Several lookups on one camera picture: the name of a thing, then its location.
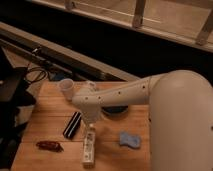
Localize white plastic bottle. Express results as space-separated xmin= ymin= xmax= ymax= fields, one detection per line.
xmin=82 ymin=127 xmax=96 ymax=168

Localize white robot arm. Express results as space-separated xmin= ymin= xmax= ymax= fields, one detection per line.
xmin=72 ymin=70 xmax=213 ymax=171

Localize black bowl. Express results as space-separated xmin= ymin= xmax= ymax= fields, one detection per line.
xmin=102 ymin=106 xmax=128 ymax=116

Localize white plastic cup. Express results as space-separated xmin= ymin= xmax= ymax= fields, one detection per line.
xmin=58 ymin=78 xmax=74 ymax=100

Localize blue sponge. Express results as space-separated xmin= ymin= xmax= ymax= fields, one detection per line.
xmin=119 ymin=132 xmax=141 ymax=149

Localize red snack packet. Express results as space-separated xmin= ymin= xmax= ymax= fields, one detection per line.
xmin=36 ymin=141 xmax=63 ymax=152

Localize dark chair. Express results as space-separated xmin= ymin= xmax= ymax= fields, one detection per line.
xmin=0 ymin=47 xmax=36 ymax=170

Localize black cables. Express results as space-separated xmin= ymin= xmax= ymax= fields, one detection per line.
xmin=24 ymin=46 xmax=56 ymax=84

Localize wooden railing frame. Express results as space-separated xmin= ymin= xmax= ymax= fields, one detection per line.
xmin=63 ymin=0 xmax=213 ymax=46

